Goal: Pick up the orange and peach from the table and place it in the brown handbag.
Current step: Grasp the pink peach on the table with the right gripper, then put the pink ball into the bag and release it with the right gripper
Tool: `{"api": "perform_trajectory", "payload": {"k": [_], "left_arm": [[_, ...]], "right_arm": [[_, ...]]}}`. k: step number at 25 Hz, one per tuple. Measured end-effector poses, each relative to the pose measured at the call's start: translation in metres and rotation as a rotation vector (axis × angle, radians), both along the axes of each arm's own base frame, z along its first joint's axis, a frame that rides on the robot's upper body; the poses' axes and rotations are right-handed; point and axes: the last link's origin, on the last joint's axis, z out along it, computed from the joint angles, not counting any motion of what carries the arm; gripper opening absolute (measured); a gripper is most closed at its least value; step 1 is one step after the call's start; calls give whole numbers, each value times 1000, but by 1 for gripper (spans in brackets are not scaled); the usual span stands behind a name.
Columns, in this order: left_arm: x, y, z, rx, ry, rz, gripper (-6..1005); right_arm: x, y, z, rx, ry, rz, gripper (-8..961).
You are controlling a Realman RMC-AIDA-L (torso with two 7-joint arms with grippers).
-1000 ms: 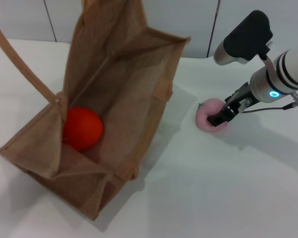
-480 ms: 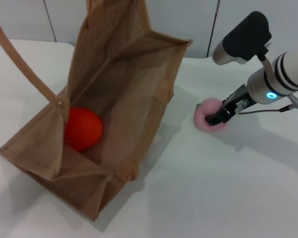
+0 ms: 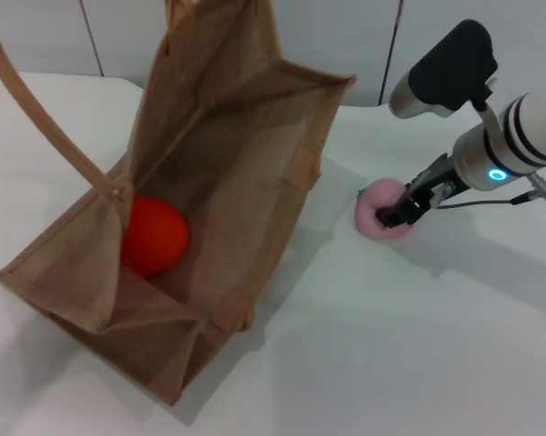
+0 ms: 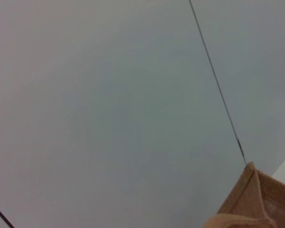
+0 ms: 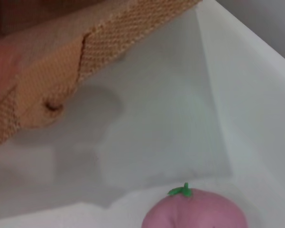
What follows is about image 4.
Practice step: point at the brown jute handbag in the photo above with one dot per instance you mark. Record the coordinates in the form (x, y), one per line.
(258, 202)

